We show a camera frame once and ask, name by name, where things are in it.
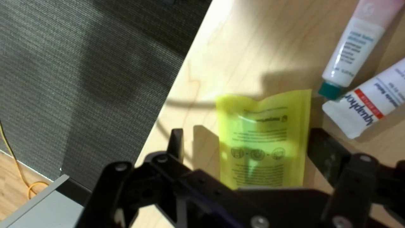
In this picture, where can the small grey object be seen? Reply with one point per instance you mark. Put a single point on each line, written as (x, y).
(367, 105)

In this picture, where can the white tube teal cap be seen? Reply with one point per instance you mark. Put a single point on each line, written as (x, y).
(355, 45)

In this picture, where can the yellow-green plastic packet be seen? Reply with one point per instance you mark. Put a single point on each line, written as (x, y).
(261, 139)

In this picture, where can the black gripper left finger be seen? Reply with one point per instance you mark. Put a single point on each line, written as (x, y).
(198, 185)

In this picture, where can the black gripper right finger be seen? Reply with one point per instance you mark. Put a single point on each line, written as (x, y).
(355, 185)

